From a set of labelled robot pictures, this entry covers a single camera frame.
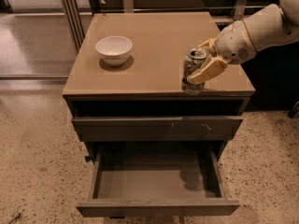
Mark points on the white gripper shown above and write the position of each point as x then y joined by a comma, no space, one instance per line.
234,43

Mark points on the green white 7up can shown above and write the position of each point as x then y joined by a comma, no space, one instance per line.
193,60

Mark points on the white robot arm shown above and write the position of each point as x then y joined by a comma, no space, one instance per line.
273,25

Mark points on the brown drawer cabinet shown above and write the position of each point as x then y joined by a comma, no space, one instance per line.
149,84

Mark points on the grey top drawer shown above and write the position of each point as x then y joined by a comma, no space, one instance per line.
198,128

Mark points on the open grey middle drawer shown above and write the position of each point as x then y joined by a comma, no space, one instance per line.
179,183

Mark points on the white ceramic bowl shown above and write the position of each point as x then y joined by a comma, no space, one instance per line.
114,50

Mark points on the metal rail frame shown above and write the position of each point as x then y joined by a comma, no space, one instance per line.
187,3

